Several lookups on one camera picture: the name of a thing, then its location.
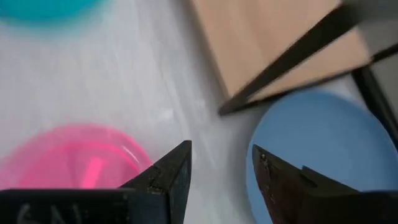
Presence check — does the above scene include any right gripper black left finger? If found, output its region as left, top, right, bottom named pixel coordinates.
left=0, top=139, right=193, bottom=224

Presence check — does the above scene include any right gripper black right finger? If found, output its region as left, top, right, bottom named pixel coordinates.
left=251, top=144, right=398, bottom=224

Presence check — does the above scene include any pink translucent plate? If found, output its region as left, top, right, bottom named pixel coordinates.
left=0, top=123, right=154, bottom=191

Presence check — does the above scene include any teal translucent plate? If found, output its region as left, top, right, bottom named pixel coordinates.
left=0, top=0, right=105, bottom=24

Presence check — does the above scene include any black metal shelf frame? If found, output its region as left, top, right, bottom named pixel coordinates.
left=217, top=0, right=398, bottom=150

